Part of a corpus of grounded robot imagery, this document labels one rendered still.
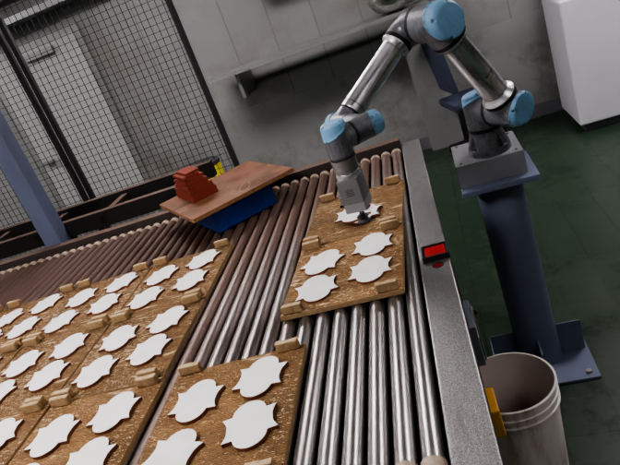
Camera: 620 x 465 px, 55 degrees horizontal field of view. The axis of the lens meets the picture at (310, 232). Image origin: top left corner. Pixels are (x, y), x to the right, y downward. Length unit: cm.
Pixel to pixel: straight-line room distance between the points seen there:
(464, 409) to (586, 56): 404
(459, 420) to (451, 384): 10
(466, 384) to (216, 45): 495
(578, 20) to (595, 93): 56
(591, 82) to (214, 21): 325
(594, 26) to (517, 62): 94
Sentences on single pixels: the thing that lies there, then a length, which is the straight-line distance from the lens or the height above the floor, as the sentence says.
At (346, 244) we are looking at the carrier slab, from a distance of 191.
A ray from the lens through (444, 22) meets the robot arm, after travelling 186.
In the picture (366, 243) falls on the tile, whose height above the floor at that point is 94.
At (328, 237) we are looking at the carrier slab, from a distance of 201.
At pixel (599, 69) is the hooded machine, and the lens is 503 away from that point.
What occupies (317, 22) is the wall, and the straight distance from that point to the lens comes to 561.
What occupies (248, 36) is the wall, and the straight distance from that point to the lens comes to 574.
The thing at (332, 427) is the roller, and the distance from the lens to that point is 124.
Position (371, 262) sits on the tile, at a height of 94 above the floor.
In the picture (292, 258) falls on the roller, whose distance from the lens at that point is 200.
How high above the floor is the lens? 169
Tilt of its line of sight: 21 degrees down
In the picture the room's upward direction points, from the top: 21 degrees counter-clockwise
